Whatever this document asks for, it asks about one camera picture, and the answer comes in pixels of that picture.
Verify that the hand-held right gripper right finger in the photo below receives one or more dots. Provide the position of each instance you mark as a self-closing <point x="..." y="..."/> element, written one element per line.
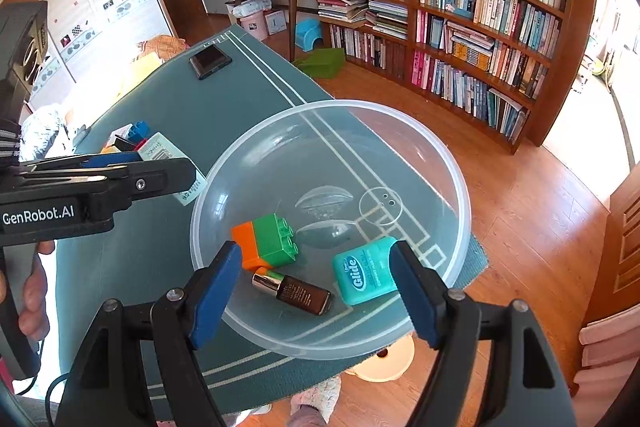
<point x="415" y="297"/>

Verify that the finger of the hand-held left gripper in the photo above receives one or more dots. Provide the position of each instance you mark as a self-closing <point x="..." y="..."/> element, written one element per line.
<point x="160" y="179"/>
<point x="110" y="159"/>

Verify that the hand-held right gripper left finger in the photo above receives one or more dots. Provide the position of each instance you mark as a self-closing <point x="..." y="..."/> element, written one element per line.
<point x="215" y="294"/>

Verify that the white red carton box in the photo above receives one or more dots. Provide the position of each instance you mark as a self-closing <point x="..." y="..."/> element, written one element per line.
<point x="157" y="148"/>

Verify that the blue building block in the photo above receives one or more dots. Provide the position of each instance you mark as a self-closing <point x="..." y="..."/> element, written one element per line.
<point x="139" y="130"/>

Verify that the teal dental floss box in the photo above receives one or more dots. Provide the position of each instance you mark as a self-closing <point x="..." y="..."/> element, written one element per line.
<point x="365" y="274"/>

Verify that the orange green building block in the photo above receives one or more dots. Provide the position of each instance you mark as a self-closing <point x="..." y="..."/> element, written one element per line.
<point x="270" y="239"/>

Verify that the brown cosmetic bottle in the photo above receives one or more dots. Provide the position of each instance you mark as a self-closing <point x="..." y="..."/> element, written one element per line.
<point x="300" y="294"/>

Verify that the clear plastic bowl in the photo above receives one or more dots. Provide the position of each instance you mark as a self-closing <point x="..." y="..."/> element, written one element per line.
<point x="325" y="147"/>

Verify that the teal cloth-covered desktop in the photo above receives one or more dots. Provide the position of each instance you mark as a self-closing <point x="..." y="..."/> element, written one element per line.
<point x="145" y="257"/>

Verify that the person's left hand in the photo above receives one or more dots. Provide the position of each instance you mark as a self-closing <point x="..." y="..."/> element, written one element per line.
<point x="36" y="302"/>

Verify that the patterned white cloth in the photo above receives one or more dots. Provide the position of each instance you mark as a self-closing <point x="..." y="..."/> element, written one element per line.
<point x="45" y="132"/>

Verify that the cream round stool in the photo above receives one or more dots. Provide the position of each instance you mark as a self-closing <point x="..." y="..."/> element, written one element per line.
<point x="380" y="367"/>

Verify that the yellow blanket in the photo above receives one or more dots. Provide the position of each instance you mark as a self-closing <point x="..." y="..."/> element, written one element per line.
<point x="145" y="67"/>

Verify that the person's leg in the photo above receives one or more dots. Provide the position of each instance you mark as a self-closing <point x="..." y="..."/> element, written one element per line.
<point x="312" y="407"/>

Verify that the pink bin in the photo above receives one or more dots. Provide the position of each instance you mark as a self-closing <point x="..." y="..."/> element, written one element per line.
<point x="254" y="27"/>

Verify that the white plastic bag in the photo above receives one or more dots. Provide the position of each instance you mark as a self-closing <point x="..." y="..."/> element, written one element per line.
<point x="252" y="8"/>

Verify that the white floor box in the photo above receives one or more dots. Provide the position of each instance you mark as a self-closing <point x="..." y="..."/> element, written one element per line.
<point x="276" y="23"/>

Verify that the white radiator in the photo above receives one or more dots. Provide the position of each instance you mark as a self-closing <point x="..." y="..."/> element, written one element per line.
<point x="607" y="352"/>

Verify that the wooden door panel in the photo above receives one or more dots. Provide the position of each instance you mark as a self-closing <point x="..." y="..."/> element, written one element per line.
<point x="617" y="257"/>

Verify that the blue plastic stool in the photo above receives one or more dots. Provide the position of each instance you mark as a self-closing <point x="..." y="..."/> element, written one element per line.
<point x="307" y="32"/>

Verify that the wooden bookshelf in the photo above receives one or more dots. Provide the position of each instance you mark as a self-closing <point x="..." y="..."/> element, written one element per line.
<point x="582" y="7"/>

